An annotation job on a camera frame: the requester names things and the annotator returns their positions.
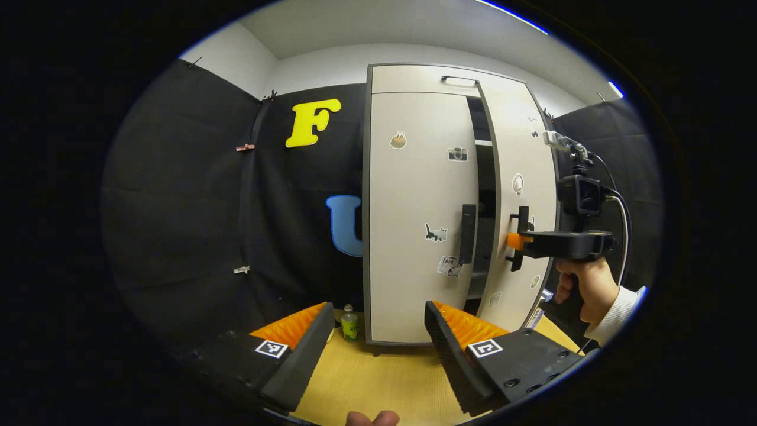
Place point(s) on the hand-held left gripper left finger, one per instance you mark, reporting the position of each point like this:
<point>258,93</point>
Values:
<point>301,361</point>

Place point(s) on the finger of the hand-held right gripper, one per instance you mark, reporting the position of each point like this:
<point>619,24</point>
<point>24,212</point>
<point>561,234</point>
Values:
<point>514,241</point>

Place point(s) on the ceiling light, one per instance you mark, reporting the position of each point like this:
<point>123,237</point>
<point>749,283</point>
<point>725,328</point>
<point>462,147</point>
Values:
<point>514,15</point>
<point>615,89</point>

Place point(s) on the beige double-door shoe cabinet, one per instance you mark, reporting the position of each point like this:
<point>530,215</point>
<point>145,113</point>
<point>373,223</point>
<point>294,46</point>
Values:
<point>414,80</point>

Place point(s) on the beige cabinet door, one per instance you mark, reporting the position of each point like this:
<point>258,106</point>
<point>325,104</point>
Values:
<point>520,148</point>
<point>414,195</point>

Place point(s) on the white backdrop clip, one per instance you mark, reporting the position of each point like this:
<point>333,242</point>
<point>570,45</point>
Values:
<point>241,270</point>

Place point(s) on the black backdrop cloth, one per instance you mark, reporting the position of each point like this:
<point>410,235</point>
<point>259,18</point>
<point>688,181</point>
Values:
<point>189,207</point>

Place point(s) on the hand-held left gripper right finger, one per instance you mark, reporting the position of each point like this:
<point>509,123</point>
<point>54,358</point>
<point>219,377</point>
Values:
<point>455,367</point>

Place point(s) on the green bottle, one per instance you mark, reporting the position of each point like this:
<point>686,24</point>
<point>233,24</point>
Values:
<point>349,325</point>

